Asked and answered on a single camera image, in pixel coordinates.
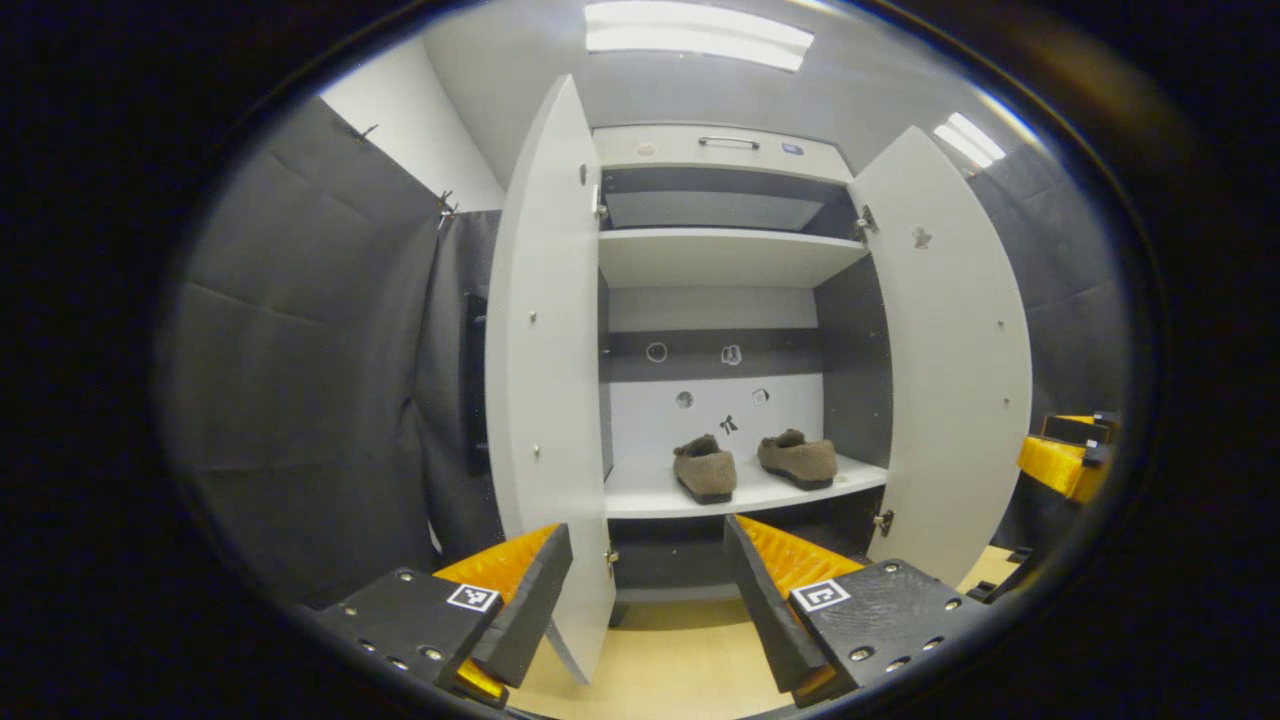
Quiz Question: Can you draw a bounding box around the black backdrop cloth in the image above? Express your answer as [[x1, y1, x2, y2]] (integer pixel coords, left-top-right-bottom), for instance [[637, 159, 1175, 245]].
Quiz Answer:
[[160, 97, 501, 611], [965, 140, 1131, 551]]

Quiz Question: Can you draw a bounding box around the grey shoe cabinet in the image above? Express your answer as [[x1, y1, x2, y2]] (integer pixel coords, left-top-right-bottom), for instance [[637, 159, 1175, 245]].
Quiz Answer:
[[595, 124, 896, 626]]

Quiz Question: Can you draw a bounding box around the small ceiling light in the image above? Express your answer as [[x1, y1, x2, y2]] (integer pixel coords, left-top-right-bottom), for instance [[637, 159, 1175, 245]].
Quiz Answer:
[[933, 112, 1006, 168]]

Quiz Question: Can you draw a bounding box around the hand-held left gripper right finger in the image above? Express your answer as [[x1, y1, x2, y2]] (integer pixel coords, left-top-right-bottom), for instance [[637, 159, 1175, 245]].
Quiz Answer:
[[722, 514, 996, 709]]

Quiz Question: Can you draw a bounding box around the brown fluffy shoe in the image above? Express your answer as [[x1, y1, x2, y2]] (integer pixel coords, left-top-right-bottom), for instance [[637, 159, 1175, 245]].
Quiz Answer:
[[672, 433, 738, 505], [757, 428, 839, 491]]

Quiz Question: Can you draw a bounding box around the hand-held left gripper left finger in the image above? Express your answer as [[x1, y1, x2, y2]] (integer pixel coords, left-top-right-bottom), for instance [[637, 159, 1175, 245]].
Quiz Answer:
[[315, 522, 574, 711]]

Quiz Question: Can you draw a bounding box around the grey shoe cabinet door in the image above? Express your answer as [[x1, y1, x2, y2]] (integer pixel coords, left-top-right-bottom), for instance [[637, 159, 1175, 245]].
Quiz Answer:
[[848, 125, 1033, 591], [485, 73, 618, 686]]

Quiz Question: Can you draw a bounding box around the long ceiling light panel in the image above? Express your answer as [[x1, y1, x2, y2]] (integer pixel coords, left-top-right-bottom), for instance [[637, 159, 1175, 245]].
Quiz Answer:
[[585, 0, 814, 71]]

